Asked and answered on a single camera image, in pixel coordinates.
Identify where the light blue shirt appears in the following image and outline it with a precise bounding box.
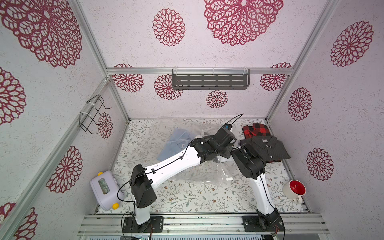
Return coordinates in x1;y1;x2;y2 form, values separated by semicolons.
157;129;196;162

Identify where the clear plastic vacuum bag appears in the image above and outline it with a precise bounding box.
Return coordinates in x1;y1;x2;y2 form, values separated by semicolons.
145;119;236;189

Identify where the dark grey shirt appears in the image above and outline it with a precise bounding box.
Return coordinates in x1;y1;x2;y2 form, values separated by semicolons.
240;136;291;163

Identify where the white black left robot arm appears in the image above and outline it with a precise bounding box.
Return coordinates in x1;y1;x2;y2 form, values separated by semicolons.
128;124;237;226

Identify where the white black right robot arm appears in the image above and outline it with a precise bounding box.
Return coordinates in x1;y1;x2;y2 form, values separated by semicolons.
231;147;280;229

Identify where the red black plaid shirt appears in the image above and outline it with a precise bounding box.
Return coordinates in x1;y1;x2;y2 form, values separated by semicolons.
242;123;271;139

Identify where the red white mug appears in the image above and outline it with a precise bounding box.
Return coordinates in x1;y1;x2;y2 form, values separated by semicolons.
283;180;307;205

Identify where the lilac toy toaster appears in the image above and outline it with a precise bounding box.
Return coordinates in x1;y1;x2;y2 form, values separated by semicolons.
90;171;124;211

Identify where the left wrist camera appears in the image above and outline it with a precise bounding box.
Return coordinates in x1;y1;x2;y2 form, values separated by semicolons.
222;123;232;131

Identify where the dark grey wall shelf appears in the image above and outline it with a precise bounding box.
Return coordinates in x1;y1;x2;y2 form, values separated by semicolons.
171;69;250;90

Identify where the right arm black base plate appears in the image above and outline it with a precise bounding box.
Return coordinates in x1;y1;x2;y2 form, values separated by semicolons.
242;208;286;233

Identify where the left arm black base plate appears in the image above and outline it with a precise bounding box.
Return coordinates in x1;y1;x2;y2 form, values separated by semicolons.
122;217;164;234

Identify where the black wire wall rack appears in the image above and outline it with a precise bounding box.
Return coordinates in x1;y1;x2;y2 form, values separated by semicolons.
78;94;111;135

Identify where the aluminium mounting rail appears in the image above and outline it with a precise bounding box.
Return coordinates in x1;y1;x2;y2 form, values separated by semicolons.
77;213;330;238

